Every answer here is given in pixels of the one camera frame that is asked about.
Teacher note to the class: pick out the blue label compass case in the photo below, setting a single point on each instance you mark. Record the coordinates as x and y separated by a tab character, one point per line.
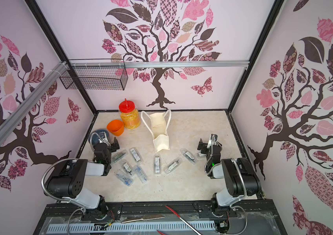
124	178
141	174

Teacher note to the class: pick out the red lid corn flake jar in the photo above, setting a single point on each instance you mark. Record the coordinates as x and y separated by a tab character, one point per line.
129	114

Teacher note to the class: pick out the diagonal aluminium rail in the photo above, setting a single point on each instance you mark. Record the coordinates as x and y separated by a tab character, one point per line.
16	117

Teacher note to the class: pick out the black wire mesh basket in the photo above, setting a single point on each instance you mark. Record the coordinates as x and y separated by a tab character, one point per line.
107	75

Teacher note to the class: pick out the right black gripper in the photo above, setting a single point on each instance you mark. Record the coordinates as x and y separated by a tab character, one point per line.
203	145

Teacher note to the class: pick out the black base frame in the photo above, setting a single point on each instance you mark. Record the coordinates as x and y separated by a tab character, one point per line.
263	217

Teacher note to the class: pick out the dark blue ceramic bowl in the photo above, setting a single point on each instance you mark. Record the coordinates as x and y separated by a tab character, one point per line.
93	136

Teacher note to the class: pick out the green label compass case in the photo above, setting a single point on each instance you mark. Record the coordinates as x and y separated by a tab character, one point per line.
119	156

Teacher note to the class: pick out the orange plastic cup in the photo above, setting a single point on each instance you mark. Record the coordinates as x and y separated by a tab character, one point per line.
116	127

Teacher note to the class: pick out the blue label compass case lower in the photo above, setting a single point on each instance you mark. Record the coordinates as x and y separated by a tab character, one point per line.
124	178

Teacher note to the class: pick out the left flexible metal conduit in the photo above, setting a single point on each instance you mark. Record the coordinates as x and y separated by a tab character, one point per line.
63	180

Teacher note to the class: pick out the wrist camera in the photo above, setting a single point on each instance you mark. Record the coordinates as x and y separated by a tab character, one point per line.
213	141
102	137

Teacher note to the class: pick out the flexible metal conduit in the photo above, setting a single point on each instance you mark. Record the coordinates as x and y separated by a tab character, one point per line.
63	180
241	197

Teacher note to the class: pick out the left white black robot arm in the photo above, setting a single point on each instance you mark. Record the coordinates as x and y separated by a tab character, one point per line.
86	199

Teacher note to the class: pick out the clear compass case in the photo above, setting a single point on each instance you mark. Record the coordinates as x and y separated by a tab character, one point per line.
188	155
172	166

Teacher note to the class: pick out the right flexible metal conduit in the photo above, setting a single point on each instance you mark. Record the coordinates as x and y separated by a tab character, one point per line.
241	197

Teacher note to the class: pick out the red handled tool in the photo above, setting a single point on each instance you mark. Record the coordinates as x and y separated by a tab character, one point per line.
185	222

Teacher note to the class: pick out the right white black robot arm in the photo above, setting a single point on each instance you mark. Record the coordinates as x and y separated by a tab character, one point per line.
233	189

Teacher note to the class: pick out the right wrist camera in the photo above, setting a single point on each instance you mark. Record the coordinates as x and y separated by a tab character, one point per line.
213	141

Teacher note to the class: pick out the blue label compass case right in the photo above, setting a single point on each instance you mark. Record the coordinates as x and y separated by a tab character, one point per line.
141	174

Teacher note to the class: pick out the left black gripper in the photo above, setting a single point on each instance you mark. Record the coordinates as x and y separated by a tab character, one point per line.
112	146

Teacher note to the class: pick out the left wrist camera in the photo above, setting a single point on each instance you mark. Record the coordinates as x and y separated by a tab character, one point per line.
102	137

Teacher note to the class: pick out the cream canvas tote bag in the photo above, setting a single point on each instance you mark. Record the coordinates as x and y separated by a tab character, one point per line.
157	124

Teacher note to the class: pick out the horizontal aluminium rail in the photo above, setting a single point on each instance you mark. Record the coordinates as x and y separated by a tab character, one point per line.
183	64

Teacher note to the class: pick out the barcode label compass case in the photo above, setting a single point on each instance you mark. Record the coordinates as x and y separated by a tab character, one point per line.
136	155

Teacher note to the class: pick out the gold label compass case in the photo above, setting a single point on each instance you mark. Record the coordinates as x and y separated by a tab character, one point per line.
127	168

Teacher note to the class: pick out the white slotted cable duct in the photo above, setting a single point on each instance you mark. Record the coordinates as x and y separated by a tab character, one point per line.
95	228

